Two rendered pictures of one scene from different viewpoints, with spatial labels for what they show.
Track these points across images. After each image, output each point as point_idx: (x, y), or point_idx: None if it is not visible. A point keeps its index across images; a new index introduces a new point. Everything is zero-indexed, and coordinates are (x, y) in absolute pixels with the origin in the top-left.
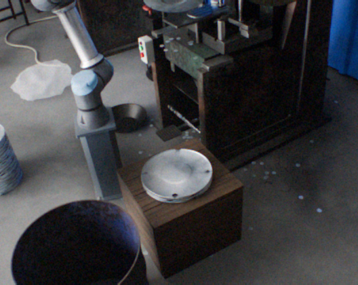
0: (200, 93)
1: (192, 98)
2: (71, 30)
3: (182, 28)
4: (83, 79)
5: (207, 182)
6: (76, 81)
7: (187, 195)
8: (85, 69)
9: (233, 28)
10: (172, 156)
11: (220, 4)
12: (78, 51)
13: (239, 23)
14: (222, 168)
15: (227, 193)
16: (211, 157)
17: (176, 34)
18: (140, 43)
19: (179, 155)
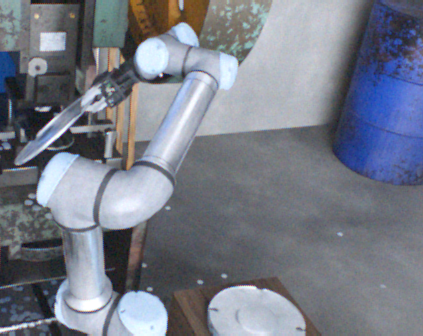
0: (138, 238)
1: (49, 278)
2: (101, 247)
3: (5, 182)
4: (151, 308)
5: (279, 296)
6: (153, 318)
7: (299, 318)
8: (107, 304)
9: (78, 139)
10: (222, 316)
11: (29, 117)
12: (99, 280)
13: (96, 126)
14: (244, 284)
15: (287, 291)
16: (219, 288)
17: (14, 194)
18: None
19: (222, 310)
